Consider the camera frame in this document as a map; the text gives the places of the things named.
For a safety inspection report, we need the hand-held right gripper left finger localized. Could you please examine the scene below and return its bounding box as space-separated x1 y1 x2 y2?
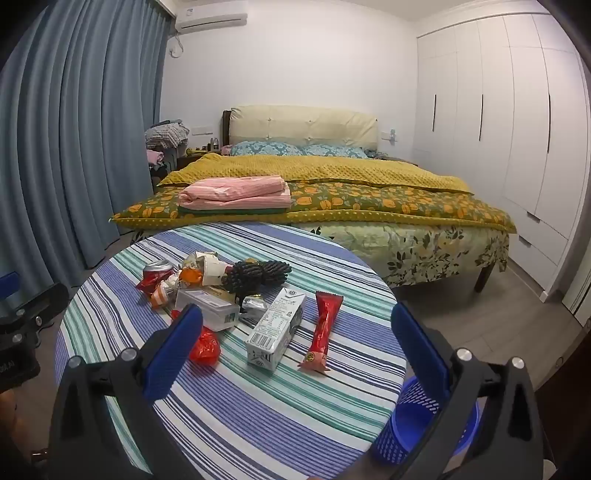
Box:
48 304 222 480

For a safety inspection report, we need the white wardrobe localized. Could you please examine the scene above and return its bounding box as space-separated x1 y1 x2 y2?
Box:
412 13 588 303

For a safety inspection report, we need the blue plastic wastebasket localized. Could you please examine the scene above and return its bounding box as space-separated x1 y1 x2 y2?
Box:
371 376 479 465

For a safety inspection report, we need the teal floral pillow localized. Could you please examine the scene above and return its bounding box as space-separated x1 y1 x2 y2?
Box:
230 141 306 158
302 144 371 160

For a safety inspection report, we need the silver foil packet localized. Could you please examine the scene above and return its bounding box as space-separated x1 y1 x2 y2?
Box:
237 295 270 320

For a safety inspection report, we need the green folded cloth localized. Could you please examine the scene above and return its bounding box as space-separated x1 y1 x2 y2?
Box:
179 205 288 216

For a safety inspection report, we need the leaf print bed sheet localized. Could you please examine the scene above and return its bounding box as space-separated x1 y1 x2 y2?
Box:
295 222 511 288

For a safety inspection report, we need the white door frame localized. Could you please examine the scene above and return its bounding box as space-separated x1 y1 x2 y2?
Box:
560 256 591 326

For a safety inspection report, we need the mustard dotted blanket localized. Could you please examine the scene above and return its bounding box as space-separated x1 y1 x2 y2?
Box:
157 152 472 193

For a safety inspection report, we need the crumpled paper cup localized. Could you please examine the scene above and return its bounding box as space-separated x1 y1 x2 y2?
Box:
182 251 232 288

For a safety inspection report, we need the red snack packet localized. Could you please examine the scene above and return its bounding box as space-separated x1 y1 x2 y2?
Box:
297 291 345 373

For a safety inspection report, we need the grey checked clothes pile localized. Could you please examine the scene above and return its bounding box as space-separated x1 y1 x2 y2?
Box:
144 120 191 151

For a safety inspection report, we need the white milk carton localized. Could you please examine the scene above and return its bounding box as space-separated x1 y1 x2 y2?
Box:
244 286 306 373

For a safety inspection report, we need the black coiled rope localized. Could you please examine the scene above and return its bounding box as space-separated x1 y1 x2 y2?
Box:
220 259 293 297

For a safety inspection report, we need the cream headboard cushion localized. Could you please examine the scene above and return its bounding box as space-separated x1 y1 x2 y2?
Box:
229 105 380 154

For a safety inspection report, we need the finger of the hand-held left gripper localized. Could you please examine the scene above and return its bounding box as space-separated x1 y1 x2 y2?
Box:
0 271 22 304
0 282 70 344

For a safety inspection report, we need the blue-grey curtain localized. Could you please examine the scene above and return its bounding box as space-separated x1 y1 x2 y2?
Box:
0 0 177 288

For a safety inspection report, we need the white air conditioner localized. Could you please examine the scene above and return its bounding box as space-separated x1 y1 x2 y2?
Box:
174 4 248 34

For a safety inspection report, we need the white plastic tub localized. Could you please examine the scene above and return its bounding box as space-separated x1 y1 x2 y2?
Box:
174 287 241 332

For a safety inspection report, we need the pink striped folded cloth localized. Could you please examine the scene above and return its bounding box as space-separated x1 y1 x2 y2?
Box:
177 175 293 210

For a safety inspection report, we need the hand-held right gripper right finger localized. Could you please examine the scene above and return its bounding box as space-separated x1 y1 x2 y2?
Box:
390 302 548 480

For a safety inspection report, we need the wooden bed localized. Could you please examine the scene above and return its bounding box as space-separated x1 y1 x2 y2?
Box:
110 105 518 292

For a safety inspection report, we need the striped tablecloth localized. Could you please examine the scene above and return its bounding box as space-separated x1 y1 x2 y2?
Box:
54 222 408 480

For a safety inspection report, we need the red crumpled wrapper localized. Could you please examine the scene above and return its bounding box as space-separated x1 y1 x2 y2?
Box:
188 325 222 366

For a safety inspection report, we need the red drink can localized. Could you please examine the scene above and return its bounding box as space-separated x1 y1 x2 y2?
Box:
136 260 174 294

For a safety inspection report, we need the orange white snack packet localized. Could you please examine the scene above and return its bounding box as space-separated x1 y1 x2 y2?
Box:
150 279 182 311

